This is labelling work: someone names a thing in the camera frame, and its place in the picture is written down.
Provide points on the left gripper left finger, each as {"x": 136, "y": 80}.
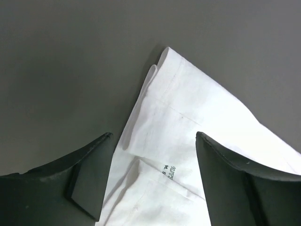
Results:
{"x": 66, "y": 192}

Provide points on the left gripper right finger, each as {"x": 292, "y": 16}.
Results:
{"x": 242, "y": 192}

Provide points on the white and green t shirt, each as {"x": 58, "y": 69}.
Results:
{"x": 154, "y": 178}

